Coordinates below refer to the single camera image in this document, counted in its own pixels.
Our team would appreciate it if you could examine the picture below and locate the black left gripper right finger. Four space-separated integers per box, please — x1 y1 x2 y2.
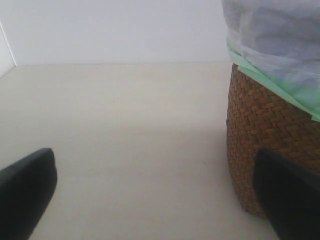
252 148 320 240

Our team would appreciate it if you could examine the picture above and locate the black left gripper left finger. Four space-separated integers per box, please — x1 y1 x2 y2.
0 148 57 240

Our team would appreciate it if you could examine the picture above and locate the woven wicker waste basket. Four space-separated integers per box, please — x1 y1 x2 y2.
226 64 320 219

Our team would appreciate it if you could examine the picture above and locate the white green plastic bin liner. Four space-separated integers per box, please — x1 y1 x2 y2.
222 0 320 121

